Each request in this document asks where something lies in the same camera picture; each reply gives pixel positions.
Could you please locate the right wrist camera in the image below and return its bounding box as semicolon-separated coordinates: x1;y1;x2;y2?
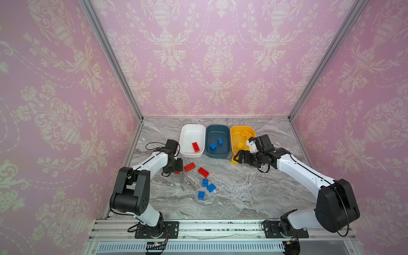
246;135;275;154

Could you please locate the long red lego brick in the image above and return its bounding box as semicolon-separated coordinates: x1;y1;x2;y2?
184;163;196;173

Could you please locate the blue sloped lego brick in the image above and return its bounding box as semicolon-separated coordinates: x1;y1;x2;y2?
207;183;216;193

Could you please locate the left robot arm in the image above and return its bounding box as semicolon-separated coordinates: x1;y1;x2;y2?
109;150;183;228

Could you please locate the white plastic bin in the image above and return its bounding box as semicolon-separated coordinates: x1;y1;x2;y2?
179;124;206;158

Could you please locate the dark teal plastic bin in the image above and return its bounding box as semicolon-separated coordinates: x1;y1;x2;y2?
205;124;231;159

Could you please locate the yellow plastic bin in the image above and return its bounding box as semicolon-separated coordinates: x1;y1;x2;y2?
230;125;256;156

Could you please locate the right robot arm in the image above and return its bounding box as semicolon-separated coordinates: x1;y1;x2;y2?
233;148;360;237

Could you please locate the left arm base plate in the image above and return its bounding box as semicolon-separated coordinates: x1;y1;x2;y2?
135;221;180;239

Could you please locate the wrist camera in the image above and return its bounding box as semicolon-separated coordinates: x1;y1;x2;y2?
164;139;180;157
246;135;275;154

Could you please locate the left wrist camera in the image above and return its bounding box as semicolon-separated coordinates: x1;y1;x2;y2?
164;139;180;157

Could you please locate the yellow lego cube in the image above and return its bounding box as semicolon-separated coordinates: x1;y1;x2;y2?
231;158;239;165

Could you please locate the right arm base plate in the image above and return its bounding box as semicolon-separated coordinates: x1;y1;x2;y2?
260;220;309;239

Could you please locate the yellow rounded lego 120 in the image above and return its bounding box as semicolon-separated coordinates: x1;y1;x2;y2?
241;130;252;140

